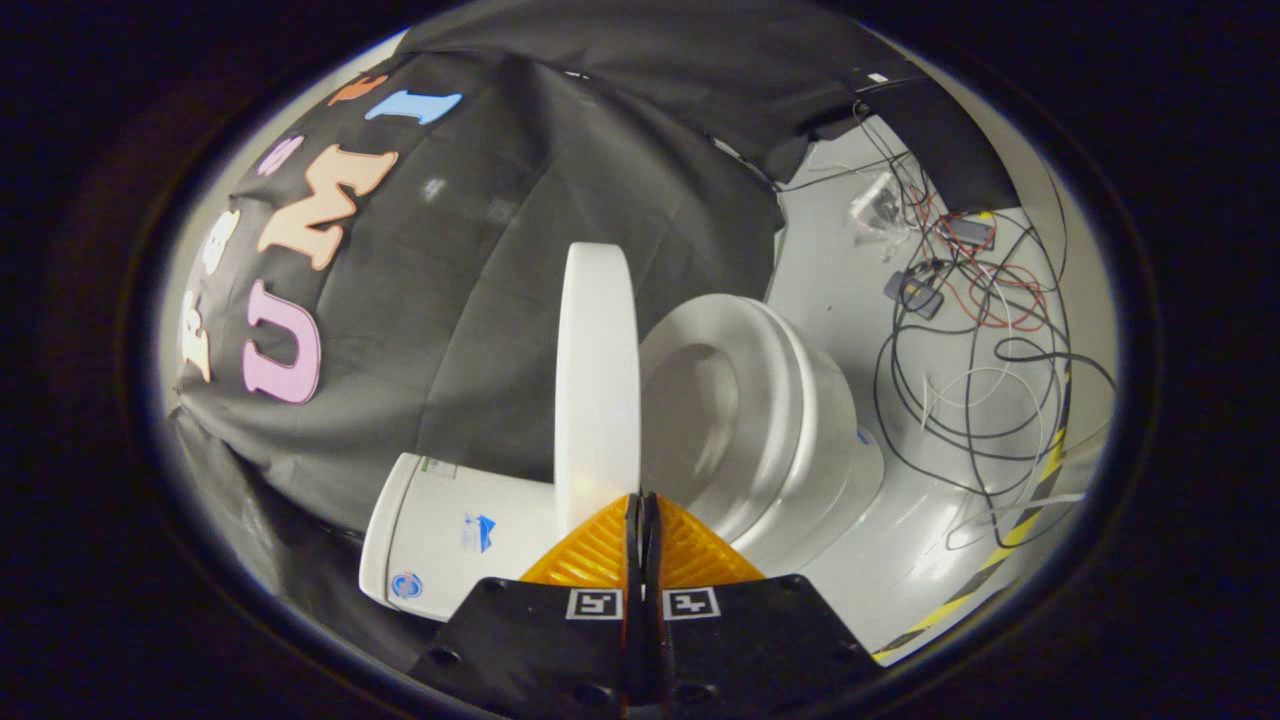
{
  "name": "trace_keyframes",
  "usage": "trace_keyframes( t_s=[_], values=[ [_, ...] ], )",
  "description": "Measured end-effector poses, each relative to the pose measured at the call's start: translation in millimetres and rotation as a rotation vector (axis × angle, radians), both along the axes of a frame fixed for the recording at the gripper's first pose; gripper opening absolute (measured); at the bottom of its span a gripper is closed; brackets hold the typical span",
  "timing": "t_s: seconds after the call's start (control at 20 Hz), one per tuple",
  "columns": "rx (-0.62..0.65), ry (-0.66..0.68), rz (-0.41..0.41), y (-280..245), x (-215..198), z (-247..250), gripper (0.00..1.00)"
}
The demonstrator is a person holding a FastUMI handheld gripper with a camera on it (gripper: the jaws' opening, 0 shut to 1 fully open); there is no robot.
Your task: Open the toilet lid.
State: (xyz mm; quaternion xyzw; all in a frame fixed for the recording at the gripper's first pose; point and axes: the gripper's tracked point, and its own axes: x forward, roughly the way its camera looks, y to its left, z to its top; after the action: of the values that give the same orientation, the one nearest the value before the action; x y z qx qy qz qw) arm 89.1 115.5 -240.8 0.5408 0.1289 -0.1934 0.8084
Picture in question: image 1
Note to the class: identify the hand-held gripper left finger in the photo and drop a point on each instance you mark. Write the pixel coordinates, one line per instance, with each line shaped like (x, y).
(560, 650)

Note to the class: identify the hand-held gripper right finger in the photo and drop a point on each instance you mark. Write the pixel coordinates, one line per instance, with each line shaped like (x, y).
(740, 650)

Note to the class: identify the white toilet lid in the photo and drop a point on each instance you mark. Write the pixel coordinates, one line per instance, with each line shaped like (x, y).
(597, 380)

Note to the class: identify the white toilet with tank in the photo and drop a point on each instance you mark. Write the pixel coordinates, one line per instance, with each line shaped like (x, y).
(440, 530)

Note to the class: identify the white toilet seat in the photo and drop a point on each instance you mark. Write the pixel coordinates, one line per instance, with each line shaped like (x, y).
(760, 400)

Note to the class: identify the yellow black floor tape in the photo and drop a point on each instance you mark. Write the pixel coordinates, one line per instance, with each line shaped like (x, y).
(1000, 545)

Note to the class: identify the small grey electronic box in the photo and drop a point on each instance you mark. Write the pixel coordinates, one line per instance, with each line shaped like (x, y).
(912, 294)
(968, 231)

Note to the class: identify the black backdrop cloth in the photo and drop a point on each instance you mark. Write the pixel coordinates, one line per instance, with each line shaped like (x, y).
(520, 250)

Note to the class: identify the clear plastic bag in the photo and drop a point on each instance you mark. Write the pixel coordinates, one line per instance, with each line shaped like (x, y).
(878, 208)

